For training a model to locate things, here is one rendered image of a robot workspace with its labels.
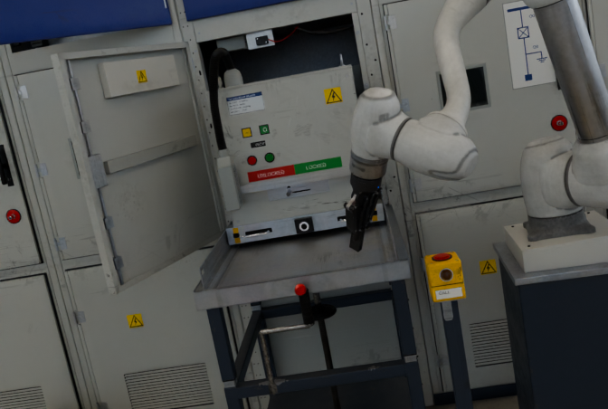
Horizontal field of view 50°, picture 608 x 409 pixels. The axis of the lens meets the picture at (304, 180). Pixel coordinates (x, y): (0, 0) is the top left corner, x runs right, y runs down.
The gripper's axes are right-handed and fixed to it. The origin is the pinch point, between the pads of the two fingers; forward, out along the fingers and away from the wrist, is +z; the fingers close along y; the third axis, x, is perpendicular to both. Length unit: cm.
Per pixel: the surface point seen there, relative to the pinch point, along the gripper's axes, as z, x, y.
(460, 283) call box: 1.4, 27.0, -6.1
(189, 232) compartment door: 47, -76, -7
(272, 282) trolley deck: 23.3, -20.0, 8.8
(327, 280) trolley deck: 20.7, -8.4, -1.0
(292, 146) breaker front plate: 8, -50, -31
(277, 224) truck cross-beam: 33, -45, -20
